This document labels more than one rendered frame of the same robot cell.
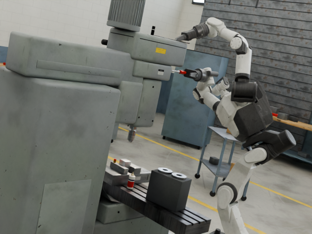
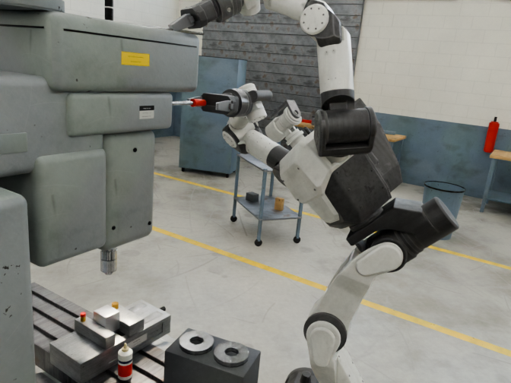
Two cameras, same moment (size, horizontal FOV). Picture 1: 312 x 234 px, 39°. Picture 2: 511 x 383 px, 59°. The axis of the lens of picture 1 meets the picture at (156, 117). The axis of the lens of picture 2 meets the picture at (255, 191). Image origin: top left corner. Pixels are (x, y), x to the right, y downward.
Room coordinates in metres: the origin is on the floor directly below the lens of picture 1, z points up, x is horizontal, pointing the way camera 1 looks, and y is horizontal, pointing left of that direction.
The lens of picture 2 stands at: (1.60, -0.04, 1.82)
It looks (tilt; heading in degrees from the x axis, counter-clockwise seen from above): 16 degrees down; 349
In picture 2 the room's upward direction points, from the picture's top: 5 degrees clockwise
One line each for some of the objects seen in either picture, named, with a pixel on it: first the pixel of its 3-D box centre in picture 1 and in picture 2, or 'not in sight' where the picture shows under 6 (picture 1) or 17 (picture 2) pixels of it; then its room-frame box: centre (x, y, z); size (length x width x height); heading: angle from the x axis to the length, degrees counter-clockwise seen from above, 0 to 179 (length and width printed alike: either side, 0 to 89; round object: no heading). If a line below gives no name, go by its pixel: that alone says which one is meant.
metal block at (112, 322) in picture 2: (124, 164); (106, 319); (2.87, 0.14, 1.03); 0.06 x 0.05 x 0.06; 45
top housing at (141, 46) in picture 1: (147, 47); (104, 55); (2.86, 0.14, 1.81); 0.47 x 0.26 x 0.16; 138
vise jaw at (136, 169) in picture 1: (130, 167); (121, 318); (2.91, 0.10, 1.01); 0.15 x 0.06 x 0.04; 45
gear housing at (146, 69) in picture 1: (140, 67); (95, 107); (2.84, 0.16, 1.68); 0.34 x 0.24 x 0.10; 138
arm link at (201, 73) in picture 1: (195, 74); (226, 104); (3.01, -0.20, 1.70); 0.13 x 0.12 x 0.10; 48
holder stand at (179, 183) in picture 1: (168, 188); (211, 378); (2.60, -0.16, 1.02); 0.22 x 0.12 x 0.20; 58
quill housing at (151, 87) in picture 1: (138, 100); (107, 182); (2.87, 0.13, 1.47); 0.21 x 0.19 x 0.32; 48
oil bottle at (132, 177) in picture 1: (131, 179); (125, 359); (2.75, 0.07, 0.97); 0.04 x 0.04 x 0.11
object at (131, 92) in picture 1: (116, 98); (44, 195); (2.73, 0.26, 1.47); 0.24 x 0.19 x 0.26; 48
